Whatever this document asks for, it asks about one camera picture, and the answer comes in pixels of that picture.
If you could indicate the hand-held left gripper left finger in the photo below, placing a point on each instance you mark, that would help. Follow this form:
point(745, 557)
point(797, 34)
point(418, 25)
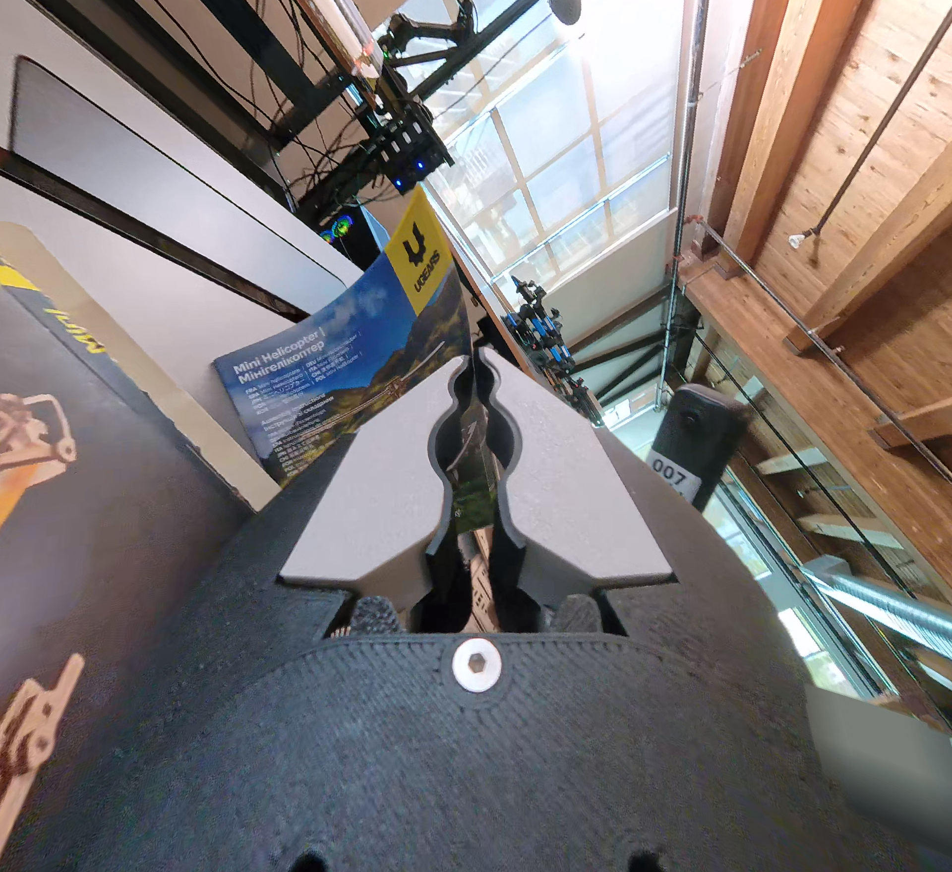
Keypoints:
point(357, 507)

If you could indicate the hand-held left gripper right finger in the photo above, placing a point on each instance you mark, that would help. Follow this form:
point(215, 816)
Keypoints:
point(580, 507)

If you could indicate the blue and black robot arm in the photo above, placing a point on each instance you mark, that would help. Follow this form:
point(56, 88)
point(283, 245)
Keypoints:
point(547, 340)

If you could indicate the grey desk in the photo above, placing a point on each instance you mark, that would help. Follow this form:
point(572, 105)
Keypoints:
point(163, 299)

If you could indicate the dark model kit box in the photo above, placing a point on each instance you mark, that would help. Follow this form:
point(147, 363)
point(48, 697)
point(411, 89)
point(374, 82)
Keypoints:
point(111, 500)

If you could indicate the computer tower with rainbow fans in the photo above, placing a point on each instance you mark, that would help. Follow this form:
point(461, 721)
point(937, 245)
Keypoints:
point(346, 229)

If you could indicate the large grid window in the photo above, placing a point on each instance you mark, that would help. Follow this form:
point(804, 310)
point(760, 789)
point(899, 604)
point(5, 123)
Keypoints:
point(565, 143)

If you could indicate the vertical metal pipe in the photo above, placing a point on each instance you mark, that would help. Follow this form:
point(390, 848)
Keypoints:
point(688, 106)

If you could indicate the black overhead camera rig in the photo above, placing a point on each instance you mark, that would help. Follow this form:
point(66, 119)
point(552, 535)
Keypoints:
point(405, 143)

